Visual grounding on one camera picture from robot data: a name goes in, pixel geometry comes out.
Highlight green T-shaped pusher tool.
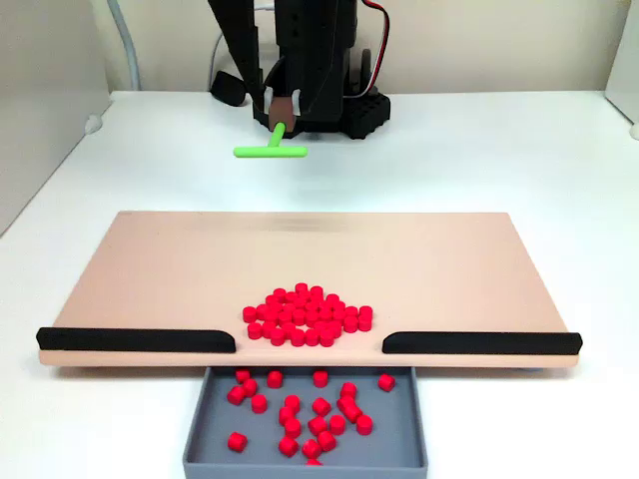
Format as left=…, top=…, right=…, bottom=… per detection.
left=232, top=96, right=310, bottom=162

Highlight grey rectangular container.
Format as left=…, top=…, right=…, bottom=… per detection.
left=182, top=365, right=430, bottom=479

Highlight black oval clamp piece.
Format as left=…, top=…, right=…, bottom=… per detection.
left=209, top=70, right=250, bottom=108

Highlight beige flat board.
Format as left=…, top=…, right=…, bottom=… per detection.
left=37, top=210, right=583, bottom=371

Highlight thin white cable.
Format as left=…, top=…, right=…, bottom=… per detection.
left=208, top=33, right=228, bottom=93

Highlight red white black servo cable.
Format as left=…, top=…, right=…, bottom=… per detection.
left=356, top=0, right=392, bottom=100

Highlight thick white hose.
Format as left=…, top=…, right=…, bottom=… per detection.
left=106, top=0, right=145, bottom=93

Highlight black edge rail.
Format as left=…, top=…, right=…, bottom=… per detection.
left=381, top=330, right=584, bottom=357
left=35, top=326, right=237, bottom=355

